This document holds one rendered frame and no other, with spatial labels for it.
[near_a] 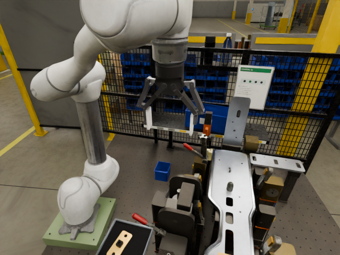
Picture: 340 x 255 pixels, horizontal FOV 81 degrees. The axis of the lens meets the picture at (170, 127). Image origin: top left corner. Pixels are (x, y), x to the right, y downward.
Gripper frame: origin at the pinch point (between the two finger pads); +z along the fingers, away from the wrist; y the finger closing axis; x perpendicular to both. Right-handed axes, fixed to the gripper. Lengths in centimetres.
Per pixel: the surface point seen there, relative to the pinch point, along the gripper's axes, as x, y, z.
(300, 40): 241, 101, 3
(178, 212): -9.5, 5.5, 27.2
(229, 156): 49, 25, 46
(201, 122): 71, 4, 37
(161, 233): -12.7, 0.2, 36.8
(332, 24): 94, 70, -23
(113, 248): -24.7, -11.2, 29.9
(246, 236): 0, 32, 46
